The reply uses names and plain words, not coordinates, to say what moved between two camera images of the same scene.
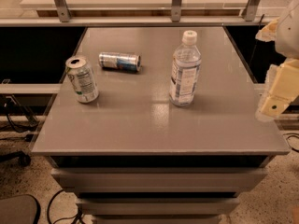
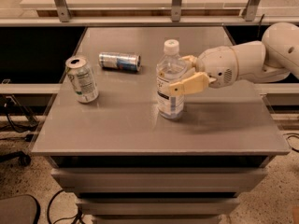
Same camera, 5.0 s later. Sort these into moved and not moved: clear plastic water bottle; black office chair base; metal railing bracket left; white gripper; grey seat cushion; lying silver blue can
Moved: clear plastic water bottle; white gripper
Not moved: grey seat cushion; metal railing bracket left; black office chair base; lying silver blue can
